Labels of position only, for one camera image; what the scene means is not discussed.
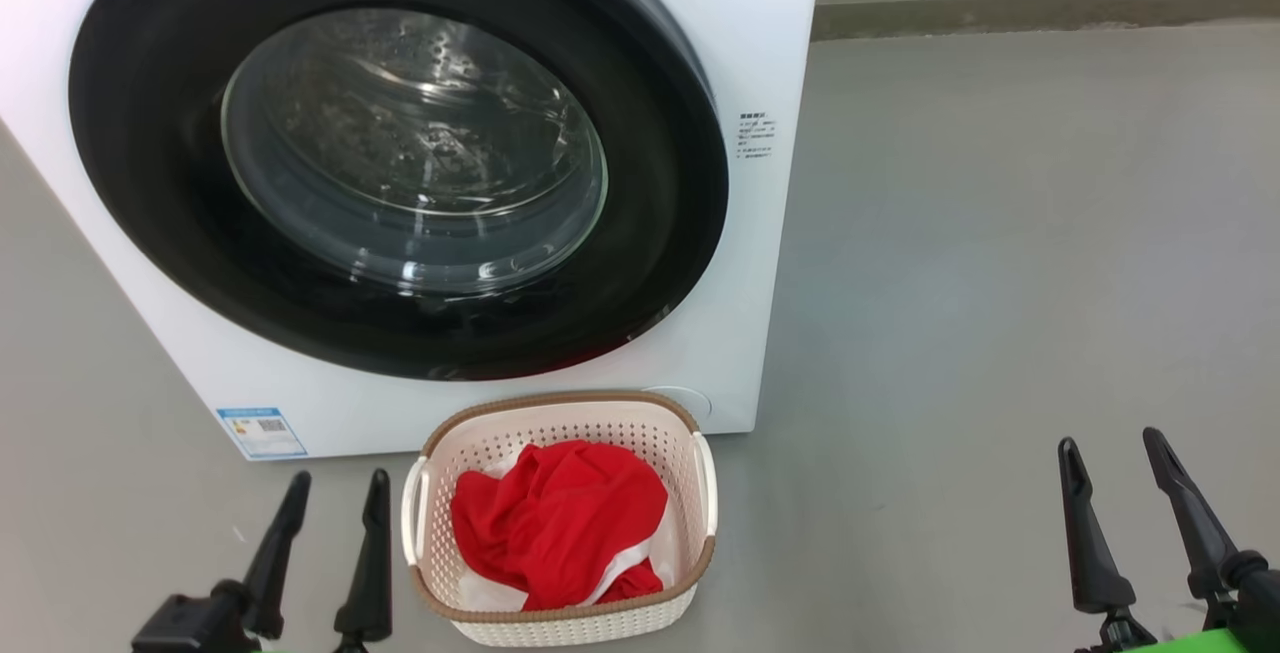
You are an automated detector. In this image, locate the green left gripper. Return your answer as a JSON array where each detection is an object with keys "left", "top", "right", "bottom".
[{"left": 240, "top": 468, "right": 394, "bottom": 653}]

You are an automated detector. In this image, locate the cream perforated basket brown rim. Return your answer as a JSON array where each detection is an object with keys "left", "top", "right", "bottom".
[{"left": 401, "top": 391, "right": 719, "bottom": 648}]

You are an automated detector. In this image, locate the blue energy label sticker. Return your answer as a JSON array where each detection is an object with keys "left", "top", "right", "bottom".
[{"left": 215, "top": 407, "right": 309, "bottom": 461}]

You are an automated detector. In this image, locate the white front-load washing machine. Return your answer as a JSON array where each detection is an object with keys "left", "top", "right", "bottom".
[{"left": 0, "top": 0, "right": 826, "bottom": 462}]

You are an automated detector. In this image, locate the round drain filter cover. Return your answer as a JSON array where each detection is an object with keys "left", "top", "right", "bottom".
[{"left": 665, "top": 385, "right": 714, "bottom": 426}]

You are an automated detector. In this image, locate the plain red garment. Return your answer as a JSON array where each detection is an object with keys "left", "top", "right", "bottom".
[{"left": 450, "top": 440, "right": 669, "bottom": 612}]

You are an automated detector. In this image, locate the black round glass washer door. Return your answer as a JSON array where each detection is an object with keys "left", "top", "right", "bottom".
[{"left": 68, "top": 0, "right": 730, "bottom": 382}]

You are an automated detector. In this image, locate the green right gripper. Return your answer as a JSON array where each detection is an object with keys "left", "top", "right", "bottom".
[{"left": 1057, "top": 427, "right": 1246, "bottom": 653}]

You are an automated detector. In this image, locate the grey wall skirting board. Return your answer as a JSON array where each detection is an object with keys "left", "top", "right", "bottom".
[{"left": 812, "top": 0, "right": 1280, "bottom": 42}]

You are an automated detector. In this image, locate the printed warning text label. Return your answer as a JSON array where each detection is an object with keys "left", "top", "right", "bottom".
[{"left": 737, "top": 111, "right": 779, "bottom": 162}]

